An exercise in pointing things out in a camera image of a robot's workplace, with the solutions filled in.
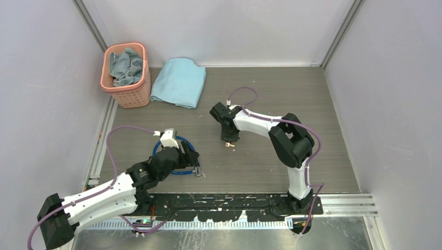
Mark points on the white slotted cable duct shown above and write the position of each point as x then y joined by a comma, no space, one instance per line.
242,223

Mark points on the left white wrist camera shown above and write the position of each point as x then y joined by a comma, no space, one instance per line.
167,138

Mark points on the blue cable bike lock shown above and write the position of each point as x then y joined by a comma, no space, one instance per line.
197,169

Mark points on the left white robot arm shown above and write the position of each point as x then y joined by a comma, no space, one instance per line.
59,219

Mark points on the aluminium frame rail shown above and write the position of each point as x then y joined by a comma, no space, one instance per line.
348,205

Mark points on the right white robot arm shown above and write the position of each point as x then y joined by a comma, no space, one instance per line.
290,139

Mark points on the folded light blue towel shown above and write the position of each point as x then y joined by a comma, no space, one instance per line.
180,82

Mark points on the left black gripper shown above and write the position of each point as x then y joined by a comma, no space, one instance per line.
191,155

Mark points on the pink plastic laundry basket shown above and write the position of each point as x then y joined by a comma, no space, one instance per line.
130,96

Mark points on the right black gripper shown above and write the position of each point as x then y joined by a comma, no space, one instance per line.
225,137

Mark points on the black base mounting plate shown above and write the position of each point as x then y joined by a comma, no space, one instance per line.
257,207

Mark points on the grey-blue cloth in basket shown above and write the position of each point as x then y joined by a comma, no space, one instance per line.
125,68

